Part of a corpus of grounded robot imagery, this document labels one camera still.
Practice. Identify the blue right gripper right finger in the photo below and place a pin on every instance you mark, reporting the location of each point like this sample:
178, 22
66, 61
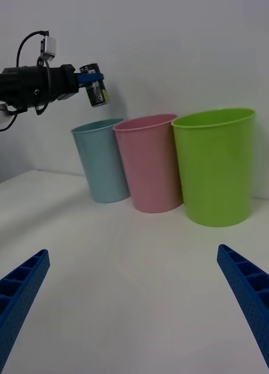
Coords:
251, 301

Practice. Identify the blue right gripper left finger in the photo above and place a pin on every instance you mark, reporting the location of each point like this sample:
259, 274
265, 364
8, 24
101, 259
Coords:
20, 301

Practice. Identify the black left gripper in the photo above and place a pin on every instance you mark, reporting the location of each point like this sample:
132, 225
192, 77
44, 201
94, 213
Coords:
63, 82

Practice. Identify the black drink can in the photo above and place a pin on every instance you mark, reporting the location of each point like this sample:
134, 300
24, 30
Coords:
97, 94

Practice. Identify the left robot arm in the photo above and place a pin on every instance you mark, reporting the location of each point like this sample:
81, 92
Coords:
20, 84

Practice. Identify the pale blue plastic bin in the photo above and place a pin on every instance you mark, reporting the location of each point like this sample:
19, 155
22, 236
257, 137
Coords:
102, 163

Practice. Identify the pink plastic bin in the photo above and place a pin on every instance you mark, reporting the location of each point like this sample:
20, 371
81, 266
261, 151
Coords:
152, 169

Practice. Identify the green plastic bin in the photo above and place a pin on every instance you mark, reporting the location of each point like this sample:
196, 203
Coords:
216, 172

